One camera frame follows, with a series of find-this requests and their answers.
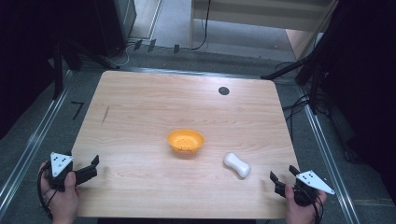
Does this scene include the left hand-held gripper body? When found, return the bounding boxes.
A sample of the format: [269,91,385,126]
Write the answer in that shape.
[46,151,92,192]

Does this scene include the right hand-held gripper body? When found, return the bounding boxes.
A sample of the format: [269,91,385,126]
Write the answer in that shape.
[274,169,336,207]

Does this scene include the person's right hand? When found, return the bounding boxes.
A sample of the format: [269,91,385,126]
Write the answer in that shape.
[284,184,328,224]

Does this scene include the person's left hand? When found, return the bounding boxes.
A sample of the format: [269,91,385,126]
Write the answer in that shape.
[38,161,81,224]

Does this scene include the white bone-shaped soap bar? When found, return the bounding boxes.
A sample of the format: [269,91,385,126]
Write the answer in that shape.
[223,151,252,179]

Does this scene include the black metal stand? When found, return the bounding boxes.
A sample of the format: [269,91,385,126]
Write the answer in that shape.
[50,31,120,101]
[261,52,331,116]

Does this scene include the orange plastic bowl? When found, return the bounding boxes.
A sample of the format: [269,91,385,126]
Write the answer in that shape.
[166,128,206,154]

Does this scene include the dark curtain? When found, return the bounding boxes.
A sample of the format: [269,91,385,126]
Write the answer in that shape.
[0,0,104,141]
[306,0,396,200]

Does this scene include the black cabinet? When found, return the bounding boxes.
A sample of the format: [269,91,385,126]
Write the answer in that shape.
[92,0,138,59]

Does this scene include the white low platform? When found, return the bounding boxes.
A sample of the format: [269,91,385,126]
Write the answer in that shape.
[189,0,339,61]

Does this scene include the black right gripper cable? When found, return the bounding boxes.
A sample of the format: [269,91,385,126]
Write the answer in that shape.
[297,183,325,224]

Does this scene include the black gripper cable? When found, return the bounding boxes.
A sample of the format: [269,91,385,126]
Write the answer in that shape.
[297,183,325,224]
[36,162,60,220]

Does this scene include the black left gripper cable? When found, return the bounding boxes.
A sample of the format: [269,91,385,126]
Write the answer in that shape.
[36,162,60,220]

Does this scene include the metal floor rail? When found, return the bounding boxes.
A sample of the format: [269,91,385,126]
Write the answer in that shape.
[298,85,362,224]
[0,70,74,216]

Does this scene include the black floor cables bundle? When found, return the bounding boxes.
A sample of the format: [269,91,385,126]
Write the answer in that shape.
[280,61,331,134]

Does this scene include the white floor cable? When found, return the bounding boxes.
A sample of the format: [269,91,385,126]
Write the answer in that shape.
[105,43,131,69]

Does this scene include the black hanging cable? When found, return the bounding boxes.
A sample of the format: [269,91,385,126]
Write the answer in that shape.
[190,0,213,51]

